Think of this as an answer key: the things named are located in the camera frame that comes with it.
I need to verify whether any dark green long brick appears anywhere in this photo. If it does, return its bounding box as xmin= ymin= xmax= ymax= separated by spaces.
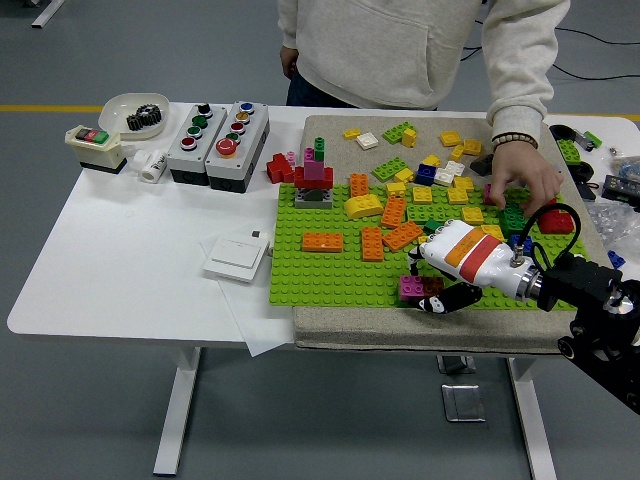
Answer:
xmin=499 ymin=202 xmax=531 ymax=236

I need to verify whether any black electronic module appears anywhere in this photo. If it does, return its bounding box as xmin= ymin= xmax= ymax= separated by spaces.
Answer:
xmin=602 ymin=174 xmax=640 ymax=204

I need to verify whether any grey four-button control box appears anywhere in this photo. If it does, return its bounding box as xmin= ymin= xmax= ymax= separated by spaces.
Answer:
xmin=165 ymin=103 xmax=228 ymax=187

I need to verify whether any orange long brick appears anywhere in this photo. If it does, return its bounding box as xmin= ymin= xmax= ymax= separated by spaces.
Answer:
xmin=301 ymin=232 xmax=345 ymax=254
xmin=380 ymin=196 xmax=408 ymax=230
xmin=360 ymin=226 xmax=386 ymax=263
xmin=381 ymin=220 xmax=425 ymax=252

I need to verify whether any white desk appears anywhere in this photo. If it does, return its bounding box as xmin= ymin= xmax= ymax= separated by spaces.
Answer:
xmin=6 ymin=102 xmax=640 ymax=476

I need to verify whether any white paper sheet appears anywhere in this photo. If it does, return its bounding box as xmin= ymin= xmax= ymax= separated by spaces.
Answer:
xmin=198 ymin=227 xmax=296 ymax=358

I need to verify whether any grey emergency-stop control box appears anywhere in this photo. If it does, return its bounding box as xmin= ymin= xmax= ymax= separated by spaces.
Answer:
xmin=204 ymin=100 xmax=271 ymax=193

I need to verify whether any white pipe fitting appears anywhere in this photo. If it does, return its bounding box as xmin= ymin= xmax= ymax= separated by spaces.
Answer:
xmin=131 ymin=148 xmax=169 ymax=184

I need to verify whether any person's left hand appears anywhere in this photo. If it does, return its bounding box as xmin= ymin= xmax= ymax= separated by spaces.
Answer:
xmin=488 ymin=142 xmax=565 ymax=211

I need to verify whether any beaded bracelet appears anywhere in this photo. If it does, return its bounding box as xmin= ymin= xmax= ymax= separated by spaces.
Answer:
xmin=490 ymin=130 xmax=540 ymax=154

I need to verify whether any white desk foot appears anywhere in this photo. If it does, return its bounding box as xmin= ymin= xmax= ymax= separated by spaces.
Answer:
xmin=30 ymin=0 xmax=66 ymax=29

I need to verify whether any person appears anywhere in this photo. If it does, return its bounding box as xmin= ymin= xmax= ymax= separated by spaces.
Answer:
xmin=275 ymin=0 xmax=571 ymax=211

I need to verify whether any lime green studded baseplate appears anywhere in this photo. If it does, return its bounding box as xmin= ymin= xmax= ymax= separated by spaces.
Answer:
xmin=268 ymin=182 xmax=601 ymax=309

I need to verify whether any yellow curved brick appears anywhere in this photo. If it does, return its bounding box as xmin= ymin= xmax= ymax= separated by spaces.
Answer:
xmin=343 ymin=194 xmax=385 ymax=220

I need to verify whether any person's right hand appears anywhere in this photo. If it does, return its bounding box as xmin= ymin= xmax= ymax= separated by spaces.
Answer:
xmin=278 ymin=44 xmax=300 ymax=80

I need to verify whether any grey metal bracket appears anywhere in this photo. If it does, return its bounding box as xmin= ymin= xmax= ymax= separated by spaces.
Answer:
xmin=437 ymin=353 xmax=477 ymax=375

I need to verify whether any grey-brown foam mat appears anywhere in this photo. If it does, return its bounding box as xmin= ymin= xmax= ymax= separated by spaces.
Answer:
xmin=292 ymin=114 xmax=640 ymax=355

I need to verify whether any clear plastic bag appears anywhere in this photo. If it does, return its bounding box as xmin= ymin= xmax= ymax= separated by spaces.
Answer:
xmin=585 ymin=201 xmax=640 ymax=266

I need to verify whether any grey flat base brick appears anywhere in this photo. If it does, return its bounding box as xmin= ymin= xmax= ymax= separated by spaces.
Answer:
xmin=294 ymin=187 xmax=334 ymax=211

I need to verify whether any lime green long brick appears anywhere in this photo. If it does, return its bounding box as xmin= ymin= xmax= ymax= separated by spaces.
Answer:
xmin=405 ymin=204 xmax=451 ymax=225
xmin=369 ymin=156 xmax=413 ymax=183

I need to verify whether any red brick cluster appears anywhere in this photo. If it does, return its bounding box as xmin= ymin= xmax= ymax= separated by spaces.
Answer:
xmin=265 ymin=153 xmax=296 ymax=185

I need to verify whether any white wall switch plate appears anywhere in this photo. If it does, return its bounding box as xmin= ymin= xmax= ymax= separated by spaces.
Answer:
xmin=202 ymin=237 xmax=266 ymax=284

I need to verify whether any red wide brick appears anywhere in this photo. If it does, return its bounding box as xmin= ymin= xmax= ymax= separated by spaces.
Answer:
xmin=294 ymin=166 xmax=335 ymax=191

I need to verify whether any metal floor plate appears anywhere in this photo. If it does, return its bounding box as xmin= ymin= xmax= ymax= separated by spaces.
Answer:
xmin=439 ymin=383 xmax=487 ymax=424

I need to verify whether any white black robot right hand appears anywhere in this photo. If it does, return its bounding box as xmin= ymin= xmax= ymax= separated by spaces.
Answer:
xmin=407 ymin=218 xmax=534 ymax=315

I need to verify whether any clear bag of parts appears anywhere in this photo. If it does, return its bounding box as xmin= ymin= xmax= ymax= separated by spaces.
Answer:
xmin=602 ymin=152 xmax=640 ymax=179

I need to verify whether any black floor cable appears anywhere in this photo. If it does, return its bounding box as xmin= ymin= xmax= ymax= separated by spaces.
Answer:
xmin=462 ymin=44 xmax=640 ymax=81
xmin=555 ymin=25 xmax=640 ymax=47

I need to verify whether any pink tall brick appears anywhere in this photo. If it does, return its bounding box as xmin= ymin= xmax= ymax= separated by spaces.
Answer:
xmin=303 ymin=148 xmax=327 ymax=182

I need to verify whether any cream red-green switch box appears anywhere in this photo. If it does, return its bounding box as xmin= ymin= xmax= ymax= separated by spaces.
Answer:
xmin=63 ymin=124 xmax=128 ymax=176

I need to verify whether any white plastic bowl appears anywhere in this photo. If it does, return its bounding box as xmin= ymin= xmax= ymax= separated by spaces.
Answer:
xmin=97 ymin=92 xmax=170 ymax=142

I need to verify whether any dark grey roof brick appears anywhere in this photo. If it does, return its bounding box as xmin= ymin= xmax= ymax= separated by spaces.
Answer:
xmin=469 ymin=153 xmax=497 ymax=176

